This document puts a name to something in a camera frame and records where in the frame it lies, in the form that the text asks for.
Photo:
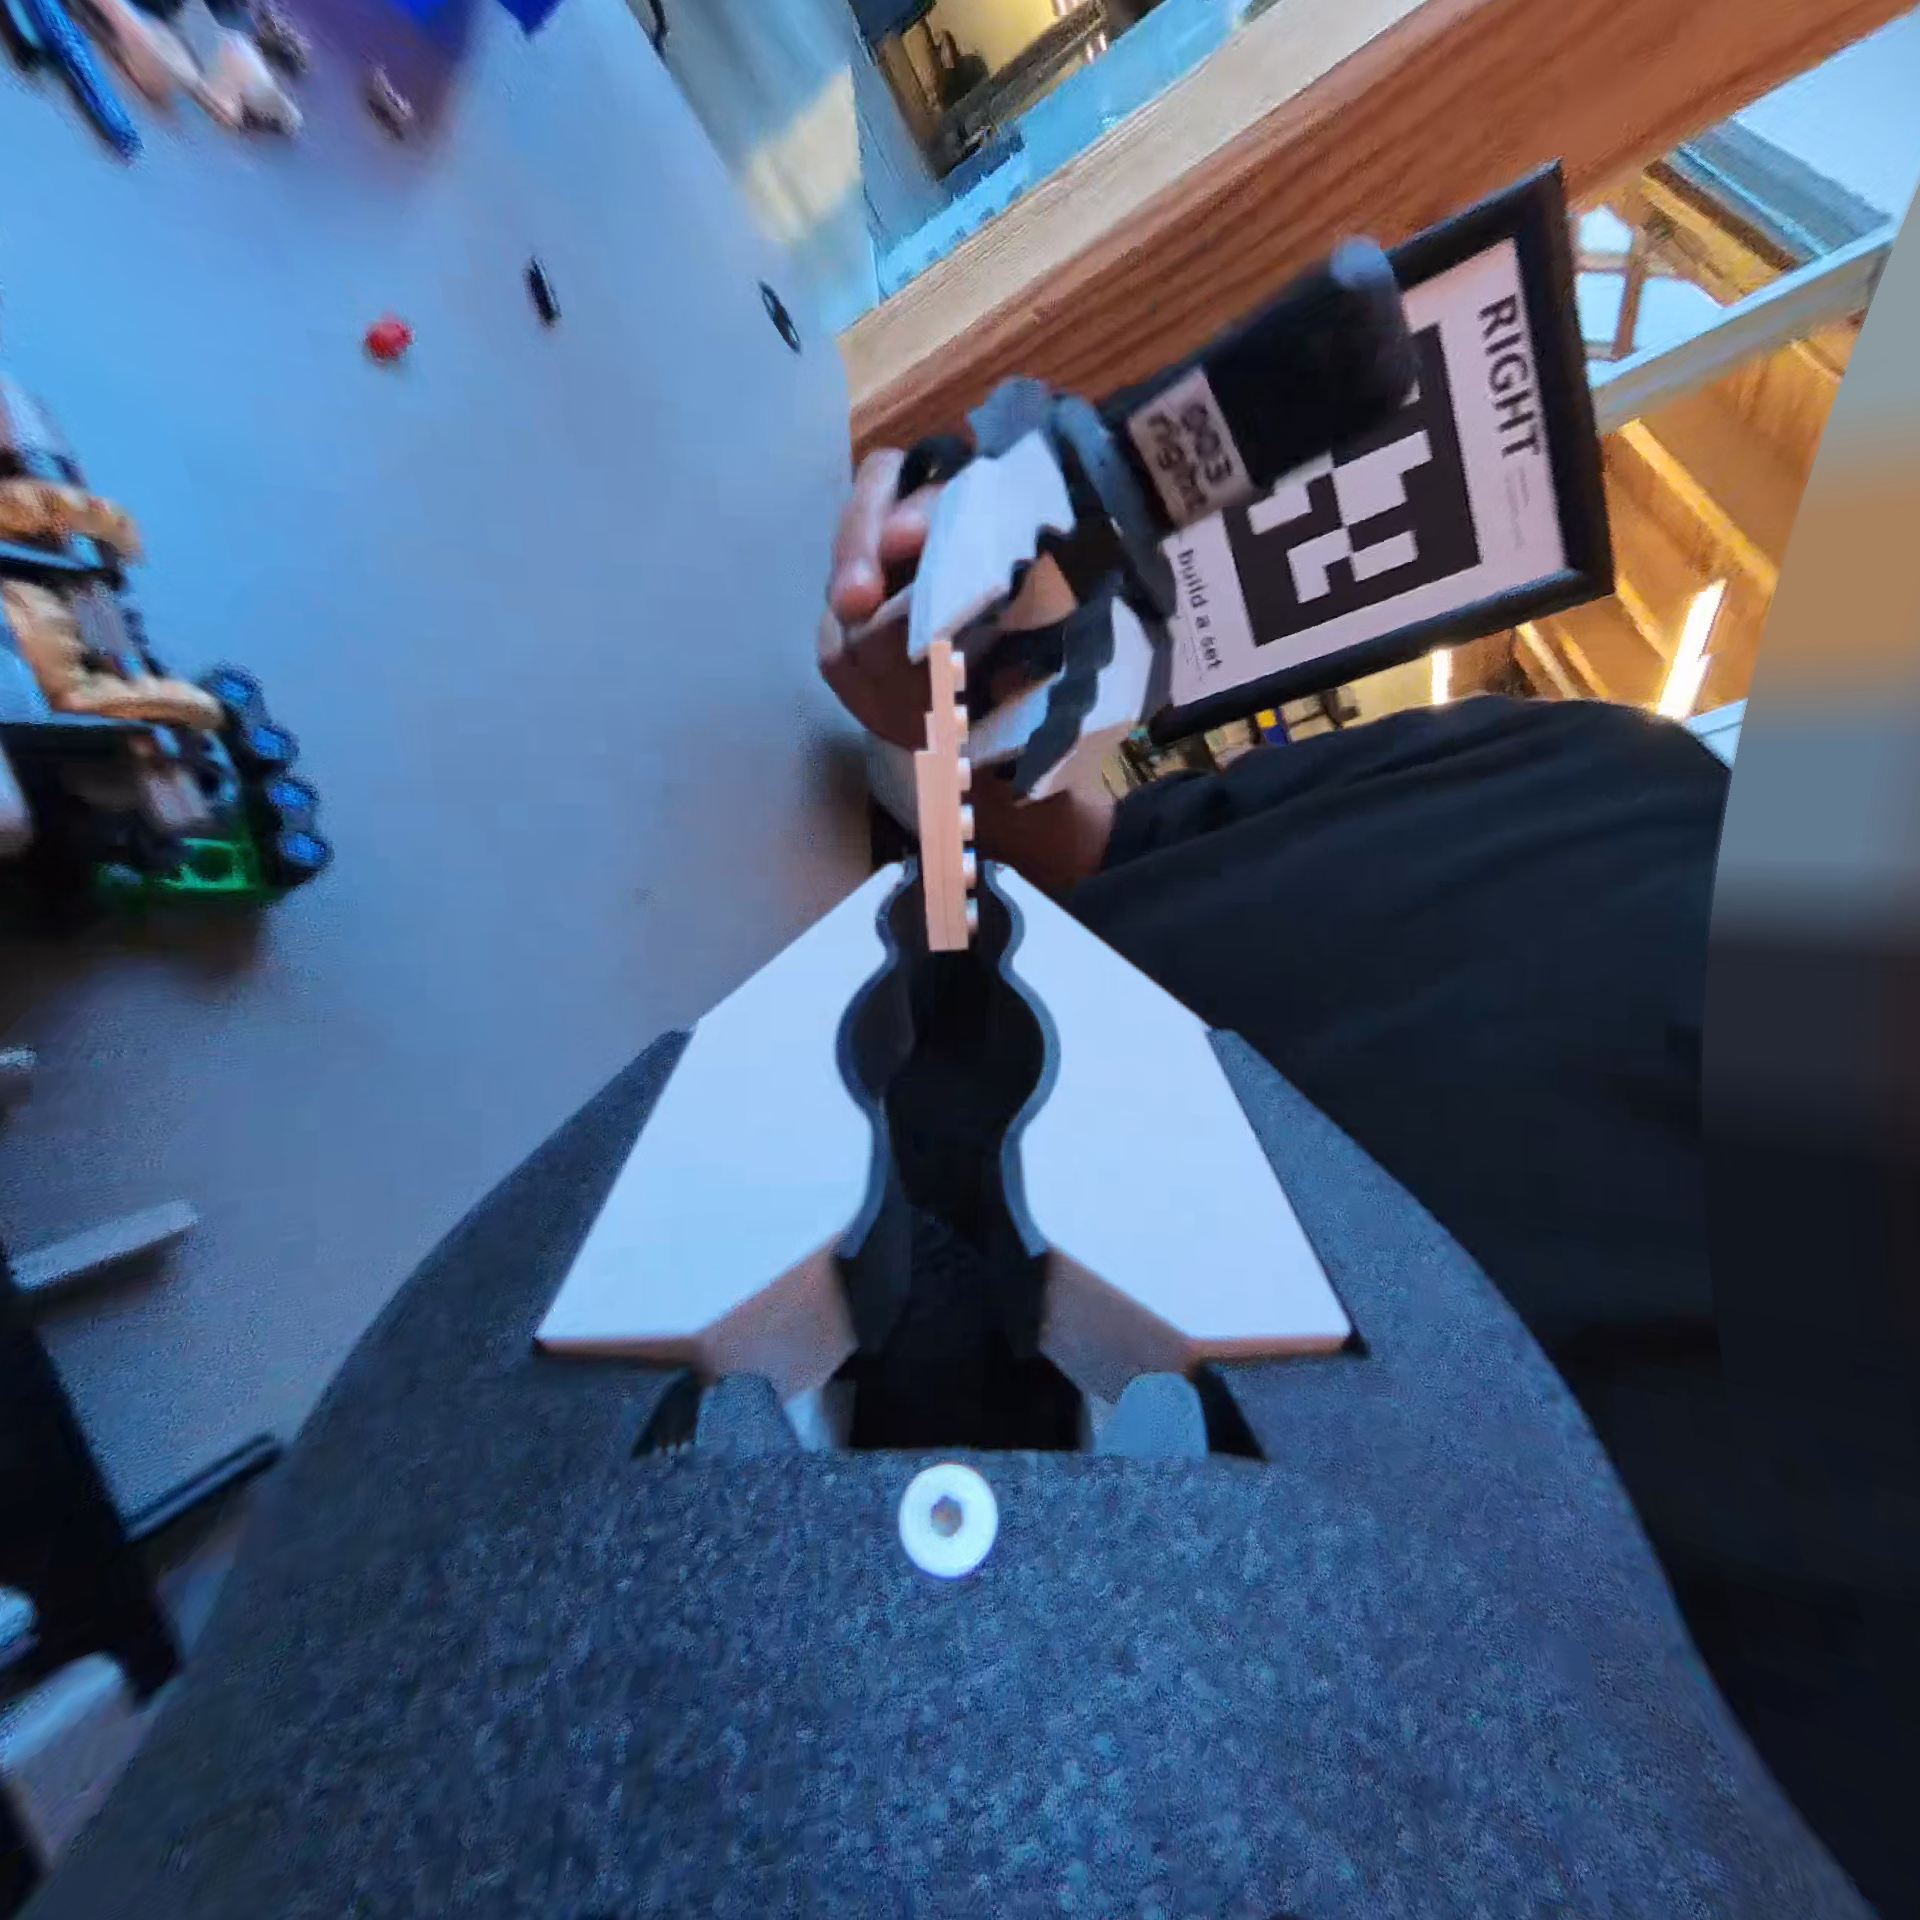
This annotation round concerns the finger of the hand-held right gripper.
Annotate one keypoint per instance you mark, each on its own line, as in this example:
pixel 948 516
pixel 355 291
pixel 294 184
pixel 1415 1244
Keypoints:
pixel 1090 706
pixel 985 539

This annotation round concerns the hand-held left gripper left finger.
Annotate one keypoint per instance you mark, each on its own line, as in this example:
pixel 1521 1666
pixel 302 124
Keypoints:
pixel 720 1169

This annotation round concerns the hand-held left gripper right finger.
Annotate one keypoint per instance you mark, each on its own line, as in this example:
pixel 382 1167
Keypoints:
pixel 1171 1169

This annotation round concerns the white lego plate assembly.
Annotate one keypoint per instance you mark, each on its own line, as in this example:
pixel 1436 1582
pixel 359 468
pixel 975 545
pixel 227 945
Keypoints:
pixel 948 809

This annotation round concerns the black lego pin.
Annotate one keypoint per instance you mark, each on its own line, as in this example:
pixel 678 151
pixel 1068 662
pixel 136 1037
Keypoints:
pixel 778 314
pixel 540 291

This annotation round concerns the green and black lego assembly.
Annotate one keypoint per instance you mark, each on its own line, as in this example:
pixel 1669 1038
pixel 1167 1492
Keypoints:
pixel 249 809

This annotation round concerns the small red lego piece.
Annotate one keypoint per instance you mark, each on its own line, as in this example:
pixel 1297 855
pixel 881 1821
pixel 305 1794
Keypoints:
pixel 388 339

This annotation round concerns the white lego truck model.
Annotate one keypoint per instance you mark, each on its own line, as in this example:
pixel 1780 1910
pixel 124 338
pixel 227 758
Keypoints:
pixel 92 644

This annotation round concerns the pile of lego pins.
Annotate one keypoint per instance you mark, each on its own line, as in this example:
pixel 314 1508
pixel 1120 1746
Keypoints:
pixel 181 59

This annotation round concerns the person's right hand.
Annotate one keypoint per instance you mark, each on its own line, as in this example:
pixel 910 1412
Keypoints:
pixel 872 600

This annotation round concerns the wooden beam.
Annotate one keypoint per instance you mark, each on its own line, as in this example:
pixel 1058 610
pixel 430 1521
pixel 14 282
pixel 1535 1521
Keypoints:
pixel 1200 195

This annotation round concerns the person's black clothing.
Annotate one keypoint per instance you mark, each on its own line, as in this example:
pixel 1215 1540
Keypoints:
pixel 1425 976

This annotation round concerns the grey flat strip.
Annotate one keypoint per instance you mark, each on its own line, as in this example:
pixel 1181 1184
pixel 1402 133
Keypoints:
pixel 107 1244

